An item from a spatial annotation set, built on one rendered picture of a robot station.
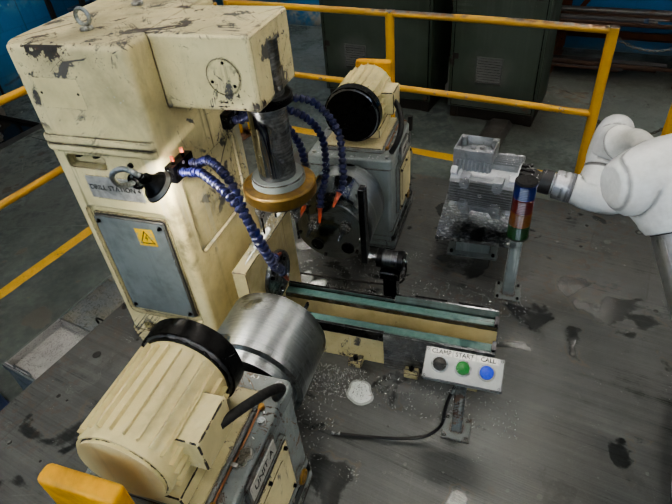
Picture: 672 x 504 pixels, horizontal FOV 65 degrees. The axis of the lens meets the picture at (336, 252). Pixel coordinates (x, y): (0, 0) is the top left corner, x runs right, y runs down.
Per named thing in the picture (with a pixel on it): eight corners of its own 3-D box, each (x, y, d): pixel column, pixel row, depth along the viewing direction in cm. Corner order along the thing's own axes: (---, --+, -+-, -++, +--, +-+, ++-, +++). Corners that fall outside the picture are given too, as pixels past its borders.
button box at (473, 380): (422, 379, 121) (420, 376, 116) (427, 348, 123) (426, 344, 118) (500, 394, 116) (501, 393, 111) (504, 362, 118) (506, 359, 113)
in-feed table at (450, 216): (433, 262, 182) (435, 235, 175) (445, 217, 202) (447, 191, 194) (506, 272, 176) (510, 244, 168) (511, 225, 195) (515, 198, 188)
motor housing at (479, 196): (446, 216, 173) (448, 165, 162) (461, 186, 186) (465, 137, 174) (508, 228, 166) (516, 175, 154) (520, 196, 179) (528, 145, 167)
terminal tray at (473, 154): (452, 169, 167) (453, 148, 162) (461, 153, 174) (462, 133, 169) (490, 175, 162) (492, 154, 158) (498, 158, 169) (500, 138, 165)
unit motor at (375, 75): (330, 203, 190) (318, 89, 163) (356, 157, 213) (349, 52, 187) (401, 211, 182) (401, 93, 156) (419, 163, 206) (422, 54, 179)
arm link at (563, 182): (575, 183, 153) (553, 177, 154) (565, 208, 159) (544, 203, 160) (578, 168, 159) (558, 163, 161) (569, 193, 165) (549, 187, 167)
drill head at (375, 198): (289, 270, 168) (277, 205, 152) (329, 199, 197) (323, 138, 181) (365, 282, 160) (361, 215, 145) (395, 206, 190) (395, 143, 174)
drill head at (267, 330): (181, 460, 120) (147, 394, 104) (249, 340, 146) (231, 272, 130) (283, 489, 112) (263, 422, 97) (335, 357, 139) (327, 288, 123)
